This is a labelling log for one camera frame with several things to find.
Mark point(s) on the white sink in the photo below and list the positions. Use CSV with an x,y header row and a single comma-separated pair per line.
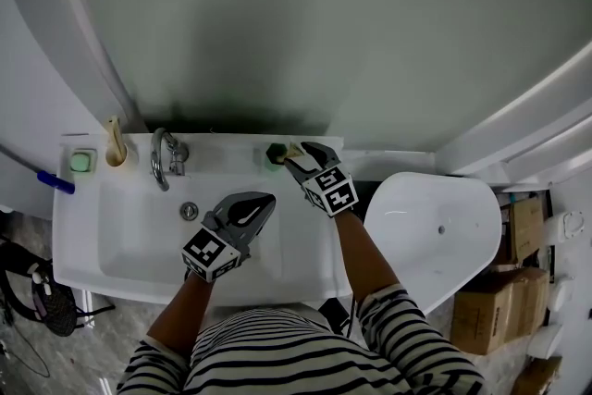
x,y
139,245

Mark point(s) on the large cardboard box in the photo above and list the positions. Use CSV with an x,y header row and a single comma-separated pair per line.
x,y
495,314

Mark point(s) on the white freestanding basin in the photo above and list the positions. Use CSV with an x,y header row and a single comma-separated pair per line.
x,y
430,254

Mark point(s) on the small cardboard box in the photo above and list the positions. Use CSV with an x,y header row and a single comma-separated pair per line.
x,y
527,229

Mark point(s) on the green soap bar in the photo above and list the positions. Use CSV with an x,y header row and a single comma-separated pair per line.
x,y
80,162

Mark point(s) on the large grey mirror panel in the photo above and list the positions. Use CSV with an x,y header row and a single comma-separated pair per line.
x,y
324,14

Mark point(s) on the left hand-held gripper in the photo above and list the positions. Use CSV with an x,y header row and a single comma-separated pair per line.
x,y
203,252

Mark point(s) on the person's left forearm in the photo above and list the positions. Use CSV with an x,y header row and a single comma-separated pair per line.
x,y
180,319

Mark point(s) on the person's right forearm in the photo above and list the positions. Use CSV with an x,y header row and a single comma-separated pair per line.
x,y
365,259

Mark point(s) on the wooden toothbrush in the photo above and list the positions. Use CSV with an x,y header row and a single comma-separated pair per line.
x,y
114,134
292,150

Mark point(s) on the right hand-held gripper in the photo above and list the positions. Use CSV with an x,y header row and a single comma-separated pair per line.
x,y
330,192

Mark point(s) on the beige cup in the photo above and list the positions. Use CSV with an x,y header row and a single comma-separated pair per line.
x,y
131,159

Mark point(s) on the metal sink drain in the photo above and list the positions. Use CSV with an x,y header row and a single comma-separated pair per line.
x,y
189,211

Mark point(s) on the black round stool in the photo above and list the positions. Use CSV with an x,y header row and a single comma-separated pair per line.
x,y
14,259

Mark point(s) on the chrome faucet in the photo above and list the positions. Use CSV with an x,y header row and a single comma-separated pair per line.
x,y
157,162

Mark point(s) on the flat cardboard box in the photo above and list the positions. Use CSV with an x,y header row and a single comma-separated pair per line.
x,y
543,377

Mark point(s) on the green cup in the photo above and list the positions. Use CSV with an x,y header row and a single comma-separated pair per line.
x,y
273,165

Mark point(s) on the person in striped shirt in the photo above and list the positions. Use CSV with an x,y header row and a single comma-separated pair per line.
x,y
287,356

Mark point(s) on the black mesh bag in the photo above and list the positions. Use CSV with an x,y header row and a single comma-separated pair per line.
x,y
57,310

